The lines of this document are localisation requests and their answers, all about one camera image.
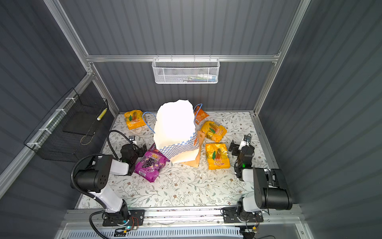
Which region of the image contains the purple grape snack bag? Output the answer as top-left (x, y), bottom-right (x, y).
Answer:
top-left (134, 151), bottom-right (168, 183)

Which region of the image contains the yellow snack bag front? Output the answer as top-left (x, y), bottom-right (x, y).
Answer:
top-left (206, 143), bottom-right (230, 170)

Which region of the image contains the yellow snack bag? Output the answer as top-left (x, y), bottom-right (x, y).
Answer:
top-left (206, 143), bottom-right (230, 170)
top-left (124, 110), bottom-right (146, 130)
top-left (201, 120), bottom-right (227, 143)

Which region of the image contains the white checkered paper bag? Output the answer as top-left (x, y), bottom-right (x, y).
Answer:
top-left (143, 100), bottom-right (198, 164)

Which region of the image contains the tan bread snack pack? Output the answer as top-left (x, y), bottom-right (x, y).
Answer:
top-left (181, 130), bottom-right (206, 168)

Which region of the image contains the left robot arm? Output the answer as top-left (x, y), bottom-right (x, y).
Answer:
top-left (70, 144), bottom-right (145, 227)

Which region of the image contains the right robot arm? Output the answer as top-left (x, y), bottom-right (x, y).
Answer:
top-left (224, 141), bottom-right (293, 223)

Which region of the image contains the purple Fox's candy bag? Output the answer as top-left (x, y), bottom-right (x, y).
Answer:
top-left (148, 143), bottom-right (160, 152)

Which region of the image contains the small orange snack packet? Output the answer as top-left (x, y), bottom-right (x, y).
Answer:
top-left (194, 104), bottom-right (209, 124)

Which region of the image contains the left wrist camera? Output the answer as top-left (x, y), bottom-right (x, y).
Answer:
top-left (129, 135), bottom-right (136, 144)

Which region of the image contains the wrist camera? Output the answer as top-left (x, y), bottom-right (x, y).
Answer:
top-left (129, 135), bottom-right (136, 144)
top-left (243, 133), bottom-right (252, 146)

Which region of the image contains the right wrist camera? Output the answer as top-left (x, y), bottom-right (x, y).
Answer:
top-left (243, 133), bottom-right (252, 146)

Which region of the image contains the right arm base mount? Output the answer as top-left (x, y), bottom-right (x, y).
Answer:
top-left (220, 207), bottom-right (264, 224)

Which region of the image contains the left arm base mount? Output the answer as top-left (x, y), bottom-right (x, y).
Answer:
top-left (102, 210), bottom-right (145, 227)

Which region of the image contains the black wire side basket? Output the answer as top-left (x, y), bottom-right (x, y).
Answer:
top-left (24, 89), bottom-right (108, 162)

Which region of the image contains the white ventilated rail cover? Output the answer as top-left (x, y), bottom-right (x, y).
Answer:
top-left (67, 227), bottom-right (244, 239)

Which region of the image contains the white wire wall basket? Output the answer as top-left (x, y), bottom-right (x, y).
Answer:
top-left (152, 59), bottom-right (220, 84)

